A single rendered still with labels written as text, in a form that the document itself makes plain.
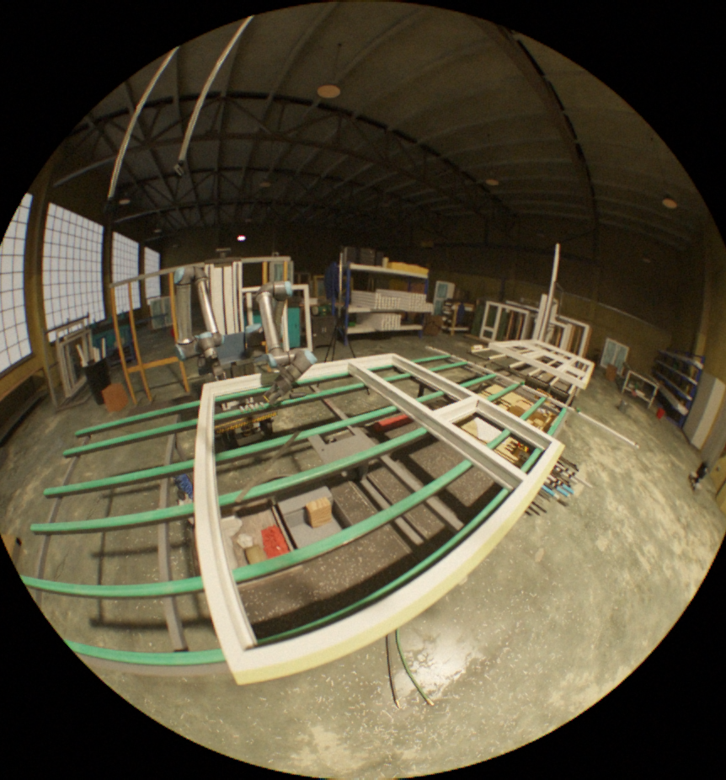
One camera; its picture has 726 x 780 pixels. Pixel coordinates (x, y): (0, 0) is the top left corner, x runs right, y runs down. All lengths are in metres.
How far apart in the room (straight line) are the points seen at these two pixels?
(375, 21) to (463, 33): 1.87
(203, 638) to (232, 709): 0.48
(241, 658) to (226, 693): 1.08
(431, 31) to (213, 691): 9.40
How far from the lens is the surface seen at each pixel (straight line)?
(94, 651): 0.98
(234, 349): 2.29
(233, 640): 0.61
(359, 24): 7.70
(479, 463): 1.03
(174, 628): 0.82
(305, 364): 1.27
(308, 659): 0.57
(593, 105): 9.42
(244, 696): 1.64
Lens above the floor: 1.50
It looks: 26 degrees down
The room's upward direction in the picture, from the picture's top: 4 degrees clockwise
